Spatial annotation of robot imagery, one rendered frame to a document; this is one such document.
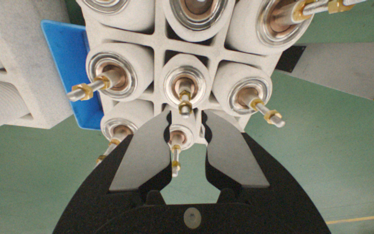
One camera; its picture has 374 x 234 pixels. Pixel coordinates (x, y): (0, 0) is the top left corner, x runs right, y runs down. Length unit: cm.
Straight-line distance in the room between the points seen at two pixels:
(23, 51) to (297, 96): 85
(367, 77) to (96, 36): 45
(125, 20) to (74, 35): 31
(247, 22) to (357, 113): 81
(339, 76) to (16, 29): 62
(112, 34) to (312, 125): 85
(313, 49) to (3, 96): 67
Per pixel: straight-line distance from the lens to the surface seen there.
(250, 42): 24
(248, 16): 23
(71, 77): 50
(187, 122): 26
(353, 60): 33
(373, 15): 74
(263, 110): 21
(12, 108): 49
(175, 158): 23
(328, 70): 35
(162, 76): 22
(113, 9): 23
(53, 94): 50
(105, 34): 32
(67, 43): 50
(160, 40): 28
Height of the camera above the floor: 46
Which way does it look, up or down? 59 degrees down
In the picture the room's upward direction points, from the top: 177 degrees clockwise
